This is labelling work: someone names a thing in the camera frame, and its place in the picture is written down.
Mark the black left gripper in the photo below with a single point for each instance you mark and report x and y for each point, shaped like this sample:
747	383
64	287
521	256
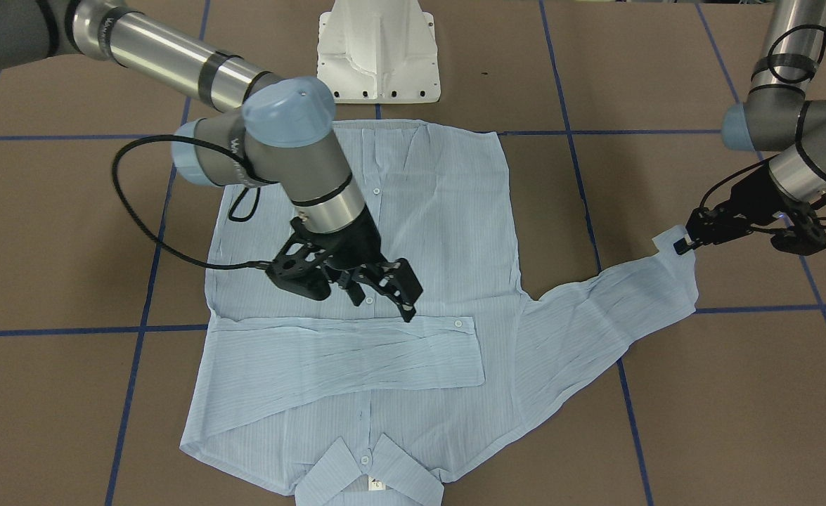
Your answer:
754	198

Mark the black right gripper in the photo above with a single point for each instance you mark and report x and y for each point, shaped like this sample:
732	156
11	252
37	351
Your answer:
358	243

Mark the light blue button-up shirt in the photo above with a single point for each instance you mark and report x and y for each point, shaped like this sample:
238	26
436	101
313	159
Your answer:
342	405

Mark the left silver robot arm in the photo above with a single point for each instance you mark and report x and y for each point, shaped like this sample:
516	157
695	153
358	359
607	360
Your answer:
777	116

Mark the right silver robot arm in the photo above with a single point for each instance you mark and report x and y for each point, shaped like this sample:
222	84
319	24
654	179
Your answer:
270	131

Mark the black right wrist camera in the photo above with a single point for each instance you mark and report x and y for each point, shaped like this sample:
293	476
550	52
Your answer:
297	268

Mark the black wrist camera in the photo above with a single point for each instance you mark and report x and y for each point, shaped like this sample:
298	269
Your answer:
297	268
805	236

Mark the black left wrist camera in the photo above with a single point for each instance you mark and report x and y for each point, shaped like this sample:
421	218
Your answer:
805	236

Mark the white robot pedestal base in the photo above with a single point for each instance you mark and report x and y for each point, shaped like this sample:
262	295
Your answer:
379	53

